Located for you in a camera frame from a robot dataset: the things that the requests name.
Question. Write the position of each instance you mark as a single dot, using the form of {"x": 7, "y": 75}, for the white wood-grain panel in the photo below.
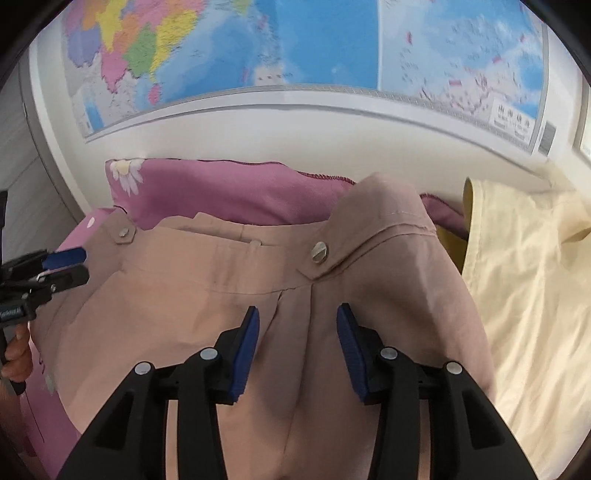
{"x": 32, "y": 152}

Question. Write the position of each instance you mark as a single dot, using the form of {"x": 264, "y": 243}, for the cream yellow garment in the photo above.
{"x": 531, "y": 277}

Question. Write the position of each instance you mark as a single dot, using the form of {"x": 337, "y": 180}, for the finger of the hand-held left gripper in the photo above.
{"x": 69, "y": 278}
{"x": 69, "y": 257}

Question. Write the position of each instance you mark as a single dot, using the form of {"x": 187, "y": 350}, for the colourful wall map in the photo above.
{"x": 300, "y": 41}

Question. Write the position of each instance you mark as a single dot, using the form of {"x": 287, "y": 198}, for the pink daisy print bed sheet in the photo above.
{"x": 74, "y": 235}

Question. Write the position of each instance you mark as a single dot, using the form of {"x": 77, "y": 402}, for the person's left hand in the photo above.
{"x": 18, "y": 360}

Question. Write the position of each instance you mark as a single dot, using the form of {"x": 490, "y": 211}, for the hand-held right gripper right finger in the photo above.
{"x": 353, "y": 350}

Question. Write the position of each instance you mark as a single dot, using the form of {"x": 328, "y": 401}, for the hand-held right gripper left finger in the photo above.
{"x": 244, "y": 350}

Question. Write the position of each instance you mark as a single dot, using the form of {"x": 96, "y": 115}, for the dusty pink zip jacket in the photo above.
{"x": 184, "y": 295}

